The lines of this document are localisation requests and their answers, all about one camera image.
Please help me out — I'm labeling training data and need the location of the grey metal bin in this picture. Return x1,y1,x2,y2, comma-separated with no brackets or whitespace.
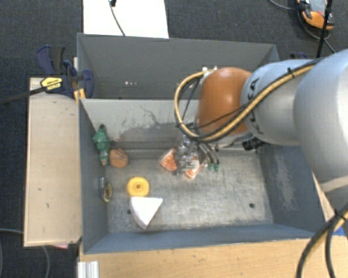
76,32,334,255

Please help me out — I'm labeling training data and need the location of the brown round wooden piece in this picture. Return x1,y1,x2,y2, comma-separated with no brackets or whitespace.
109,148,129,169

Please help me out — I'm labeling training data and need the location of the white wedge block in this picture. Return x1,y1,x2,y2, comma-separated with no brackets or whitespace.
129,196,164,231

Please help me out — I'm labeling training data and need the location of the green toy animal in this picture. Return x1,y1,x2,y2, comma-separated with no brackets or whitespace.
92,124,111,167

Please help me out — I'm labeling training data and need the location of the small black and yellow tool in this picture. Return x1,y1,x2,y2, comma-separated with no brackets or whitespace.
99,177,113,203

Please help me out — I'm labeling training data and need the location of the pale wood board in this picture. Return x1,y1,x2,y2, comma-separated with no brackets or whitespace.
23,77,84,247

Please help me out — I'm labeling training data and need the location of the yellow ring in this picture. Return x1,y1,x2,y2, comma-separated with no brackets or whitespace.
126,177,150,198

